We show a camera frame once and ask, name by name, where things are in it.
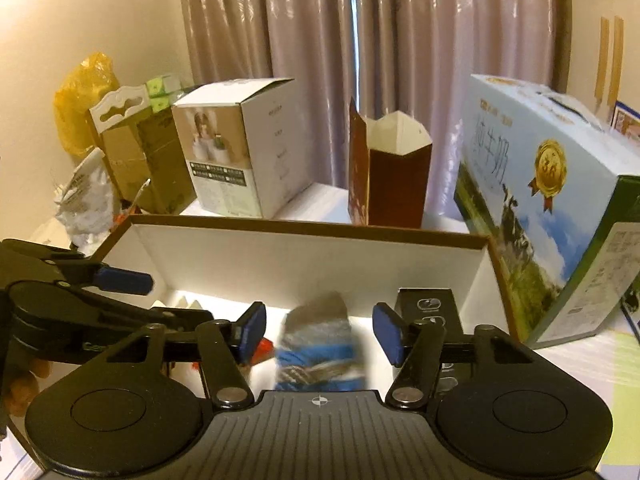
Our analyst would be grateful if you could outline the red snack packet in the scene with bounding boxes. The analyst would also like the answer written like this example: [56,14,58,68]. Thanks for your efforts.
[250,338,274,366]

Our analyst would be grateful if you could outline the black product box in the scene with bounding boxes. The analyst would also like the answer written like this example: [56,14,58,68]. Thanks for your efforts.
[394,286,467,396]

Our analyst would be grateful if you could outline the striped knitted sock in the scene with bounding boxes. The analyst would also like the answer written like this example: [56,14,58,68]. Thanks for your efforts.
[274,292,366,392]

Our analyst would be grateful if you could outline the person's left hand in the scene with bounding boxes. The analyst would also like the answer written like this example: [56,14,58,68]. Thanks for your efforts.
[1,358,52,417]

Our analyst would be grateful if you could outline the large brown cardboard box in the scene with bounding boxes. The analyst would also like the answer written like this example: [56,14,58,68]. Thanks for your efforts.
[93,216,516,392]

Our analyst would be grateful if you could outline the white crumpled plastic bag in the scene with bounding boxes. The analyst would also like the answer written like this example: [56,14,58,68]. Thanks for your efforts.
[54,148,118,256]

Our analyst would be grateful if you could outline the brown cardboard carton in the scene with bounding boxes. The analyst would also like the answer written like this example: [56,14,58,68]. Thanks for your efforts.
[102,108,195,214]

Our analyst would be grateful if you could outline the white cardboard hanger piece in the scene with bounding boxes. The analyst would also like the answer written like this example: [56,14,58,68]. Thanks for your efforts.
[89,84,151,133]

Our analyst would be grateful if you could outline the white photo product box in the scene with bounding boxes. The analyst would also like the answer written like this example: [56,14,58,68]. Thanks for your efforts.
[171,78,314,219]

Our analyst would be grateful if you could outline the dark red paper box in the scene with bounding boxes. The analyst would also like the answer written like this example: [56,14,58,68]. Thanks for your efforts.
[348,103,433,229]

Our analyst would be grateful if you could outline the green tissue packs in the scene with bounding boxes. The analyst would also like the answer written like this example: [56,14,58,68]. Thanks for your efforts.
[145,74,186,114]

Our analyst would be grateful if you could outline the yellow plastic bag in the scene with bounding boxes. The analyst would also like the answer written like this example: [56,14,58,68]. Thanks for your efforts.
[53,52,120,160]

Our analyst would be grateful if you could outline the light blue milk box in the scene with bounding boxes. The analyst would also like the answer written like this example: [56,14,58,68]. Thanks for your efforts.
[454,75,639,348]

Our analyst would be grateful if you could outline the blue milk carton box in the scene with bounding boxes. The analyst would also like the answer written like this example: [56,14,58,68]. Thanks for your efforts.
[611,101,640,144]

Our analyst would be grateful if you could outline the brown curtain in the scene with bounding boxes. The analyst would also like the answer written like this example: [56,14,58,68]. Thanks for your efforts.
[181,0,572,216]

